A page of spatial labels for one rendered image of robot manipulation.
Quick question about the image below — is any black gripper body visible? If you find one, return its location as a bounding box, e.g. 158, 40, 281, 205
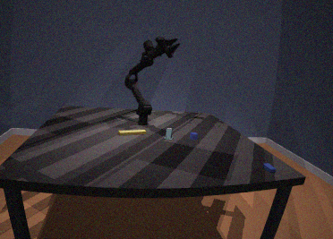
154, 37, 173, 58

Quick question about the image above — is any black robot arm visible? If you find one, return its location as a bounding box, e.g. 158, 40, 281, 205
124, 36, 165, 125

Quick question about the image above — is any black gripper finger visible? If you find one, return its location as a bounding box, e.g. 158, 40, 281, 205
166, 38, 177, 46
168, 43, 180, 54

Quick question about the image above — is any yellow bar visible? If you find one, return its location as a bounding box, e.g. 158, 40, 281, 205
118, 130, 146, 136

